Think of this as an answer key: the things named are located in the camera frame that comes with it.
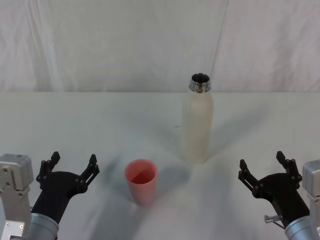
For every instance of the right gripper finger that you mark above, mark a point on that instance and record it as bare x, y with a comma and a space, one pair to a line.
291, 167
248, 176

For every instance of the cream vacuum bottle steel neck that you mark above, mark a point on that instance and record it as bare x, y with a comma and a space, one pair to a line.
198, 130

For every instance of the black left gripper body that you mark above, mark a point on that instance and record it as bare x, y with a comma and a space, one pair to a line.
56, 187

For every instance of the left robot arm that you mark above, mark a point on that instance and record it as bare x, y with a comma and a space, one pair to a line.
15, 190

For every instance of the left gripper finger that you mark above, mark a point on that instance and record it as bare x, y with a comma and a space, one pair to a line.
47, 166
90, 170

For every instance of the white curtain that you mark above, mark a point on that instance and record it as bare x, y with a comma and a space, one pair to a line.
100, 37

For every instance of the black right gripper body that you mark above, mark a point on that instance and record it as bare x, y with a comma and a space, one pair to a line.
285, 195

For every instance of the pink cup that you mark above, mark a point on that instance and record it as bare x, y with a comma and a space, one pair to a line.
143, 190

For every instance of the white table cloth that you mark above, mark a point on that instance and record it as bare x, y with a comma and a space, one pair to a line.
100, 120

